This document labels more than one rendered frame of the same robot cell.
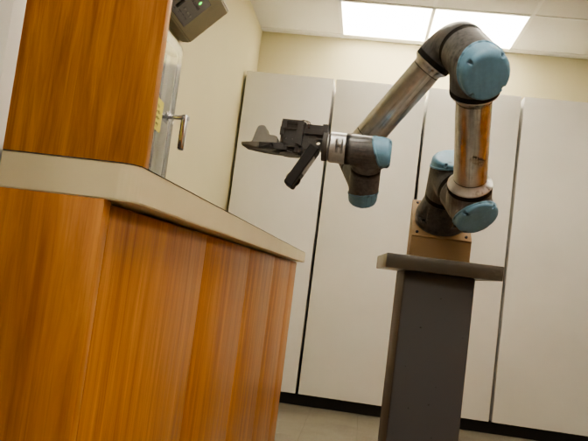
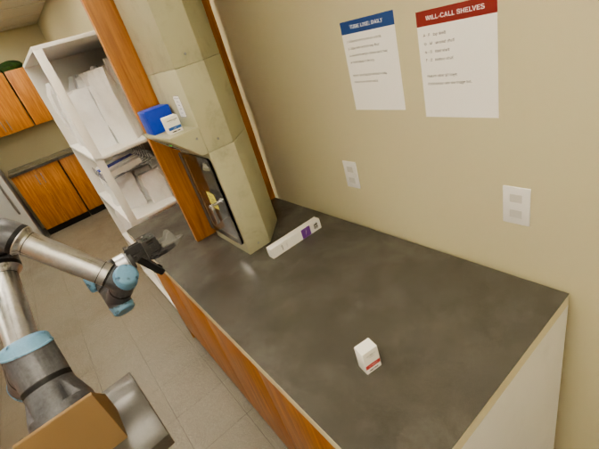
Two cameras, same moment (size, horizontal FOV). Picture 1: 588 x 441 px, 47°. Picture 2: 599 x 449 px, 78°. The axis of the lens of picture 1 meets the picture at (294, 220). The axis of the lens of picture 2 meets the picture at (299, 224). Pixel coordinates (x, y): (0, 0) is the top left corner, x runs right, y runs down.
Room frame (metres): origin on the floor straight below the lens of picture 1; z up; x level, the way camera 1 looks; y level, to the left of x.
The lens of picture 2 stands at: (2.98, -0.28, 1.75)
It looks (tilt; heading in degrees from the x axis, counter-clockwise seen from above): 28 degrees down; 143
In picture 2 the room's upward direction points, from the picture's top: 17 degrees counter-clockwise
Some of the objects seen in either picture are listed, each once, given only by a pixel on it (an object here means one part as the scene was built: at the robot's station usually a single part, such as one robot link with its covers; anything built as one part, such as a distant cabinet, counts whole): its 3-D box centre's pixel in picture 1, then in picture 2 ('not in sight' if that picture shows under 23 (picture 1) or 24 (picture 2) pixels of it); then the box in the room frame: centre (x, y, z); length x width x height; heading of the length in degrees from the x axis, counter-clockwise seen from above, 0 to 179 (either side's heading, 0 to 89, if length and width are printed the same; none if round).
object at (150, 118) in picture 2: not in sight; (157, 119); (1.48, 0.32, 1.56); 0.10 x 0.10 x 0.09; 84
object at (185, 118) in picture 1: (177, 130); (217, 211); (1.67, 0.32, 1.17); 0.05 x 0.03 x 0.10; 83
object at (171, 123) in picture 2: not in sight; (171, 124); (1.63, 0.30, 1.54); 0.05 x 0.05 x 0.06; 81
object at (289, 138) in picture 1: (304, 141); (143, 250); (1.63, 0.00, 1.17); 0.12 x 0.08 x 0.09; 84
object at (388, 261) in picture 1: (435, 267); (95, 447); (2.01, -0.43, 0.92); 0.32 x 0.32 x 0.04; 87
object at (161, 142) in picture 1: (153, 108); (211, 198); (1.56, 0.36, 1.19); 0.30 x 0.01 x 0.40; 173
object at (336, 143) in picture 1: (336, 147); (123, 263); (1.62, -0.08, 1.17); 0.08 x 0.05 x 0.08; 174
